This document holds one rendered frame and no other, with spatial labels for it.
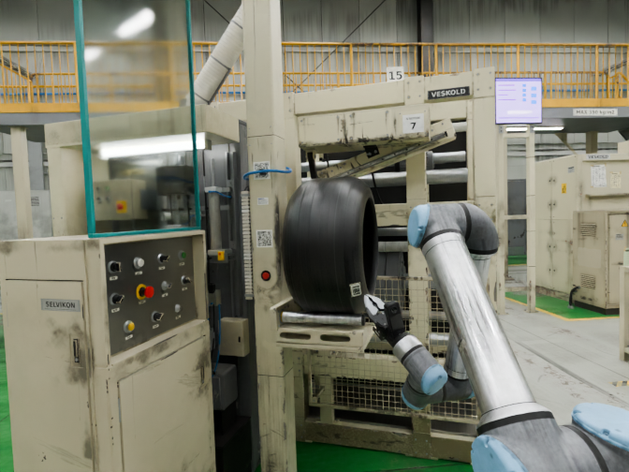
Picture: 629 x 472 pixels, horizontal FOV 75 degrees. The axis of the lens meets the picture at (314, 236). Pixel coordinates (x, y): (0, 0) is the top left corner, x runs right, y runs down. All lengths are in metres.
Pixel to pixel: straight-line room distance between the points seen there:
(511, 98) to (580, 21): 9.15
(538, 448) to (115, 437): 1.11
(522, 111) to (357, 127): 3.97
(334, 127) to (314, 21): 10.11
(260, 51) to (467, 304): 1.34
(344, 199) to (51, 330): 1.03
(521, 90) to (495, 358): 5.00
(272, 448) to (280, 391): 0.26
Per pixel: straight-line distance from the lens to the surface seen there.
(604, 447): 1.00
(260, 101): 1.83
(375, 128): 1.93
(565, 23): 14.44
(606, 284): 5.99
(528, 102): 5.80
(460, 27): 12.95
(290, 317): 1.70
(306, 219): 1.51
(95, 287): 1.34
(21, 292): 1.55
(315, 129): 1.99
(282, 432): 1.99
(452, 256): 1.08
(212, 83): 2.32
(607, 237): 5.95
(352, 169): 2.06
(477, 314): 1.01
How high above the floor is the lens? 1.32
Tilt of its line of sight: 3 degrees down
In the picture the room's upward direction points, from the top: 2 degrees counter-clockwise
